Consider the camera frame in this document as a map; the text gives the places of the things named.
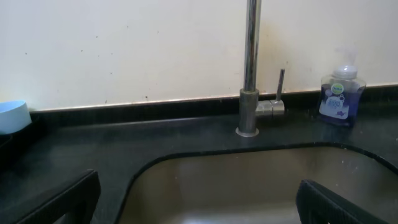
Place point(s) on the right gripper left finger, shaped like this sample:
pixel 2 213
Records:
pixel 77 189

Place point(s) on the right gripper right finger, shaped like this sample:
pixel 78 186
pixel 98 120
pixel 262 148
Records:
pixel 320 205

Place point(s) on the black tray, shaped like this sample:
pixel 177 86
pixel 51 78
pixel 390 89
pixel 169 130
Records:
pixel 6 144

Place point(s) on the steel sink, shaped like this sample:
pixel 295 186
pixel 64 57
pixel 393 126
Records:
pixel 233 186

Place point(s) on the blue cup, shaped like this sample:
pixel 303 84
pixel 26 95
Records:
pixel 14 118

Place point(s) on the blue soap bottle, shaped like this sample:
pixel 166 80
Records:
pixel 340 102

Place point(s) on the steel tap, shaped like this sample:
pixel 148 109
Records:
pixel 248 105

